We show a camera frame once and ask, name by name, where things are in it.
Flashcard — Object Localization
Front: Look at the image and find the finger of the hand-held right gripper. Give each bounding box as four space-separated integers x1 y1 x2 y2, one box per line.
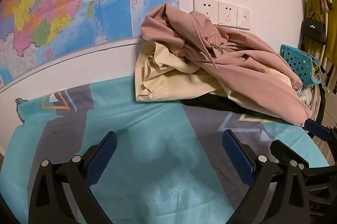
303 119 337 142
271 139 312 169

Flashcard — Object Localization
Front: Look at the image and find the white crumpled bag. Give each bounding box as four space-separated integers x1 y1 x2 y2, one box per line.
297 86 315 111

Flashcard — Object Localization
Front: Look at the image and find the white wall switch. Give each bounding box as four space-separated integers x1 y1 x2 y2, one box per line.
236 6 251 29

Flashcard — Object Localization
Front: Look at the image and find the pink hoodie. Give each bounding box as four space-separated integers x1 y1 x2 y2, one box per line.
140 2 311 127

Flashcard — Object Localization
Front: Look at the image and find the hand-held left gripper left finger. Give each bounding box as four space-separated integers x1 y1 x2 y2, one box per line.
28 131 118 224

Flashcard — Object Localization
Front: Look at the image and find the yellow hanging garment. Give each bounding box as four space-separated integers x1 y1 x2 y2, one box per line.
305 0 337 69

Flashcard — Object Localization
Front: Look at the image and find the black handbag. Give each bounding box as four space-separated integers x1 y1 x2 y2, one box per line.
301 13 327 44

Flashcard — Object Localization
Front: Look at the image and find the teal grey patterned bed sheet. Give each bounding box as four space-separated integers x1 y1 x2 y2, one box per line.
0 75 335 224

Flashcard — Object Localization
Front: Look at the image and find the beige garment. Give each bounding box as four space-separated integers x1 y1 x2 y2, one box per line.
135 41 295 111

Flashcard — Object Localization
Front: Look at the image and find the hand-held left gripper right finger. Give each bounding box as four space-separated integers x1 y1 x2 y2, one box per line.
222 129 314 224

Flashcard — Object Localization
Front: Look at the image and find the colourful wall map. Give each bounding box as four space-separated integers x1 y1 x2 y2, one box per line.
0 0 180 88

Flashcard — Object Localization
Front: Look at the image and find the black garment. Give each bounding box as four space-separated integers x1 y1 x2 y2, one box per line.
182 94 293 124

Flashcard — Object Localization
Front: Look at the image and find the white wall socket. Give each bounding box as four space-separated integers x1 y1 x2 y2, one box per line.
193 0 219 25
218 0 239 28

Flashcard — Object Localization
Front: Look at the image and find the teal plastic basket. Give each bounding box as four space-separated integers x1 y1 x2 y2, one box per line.
280 44 322 88

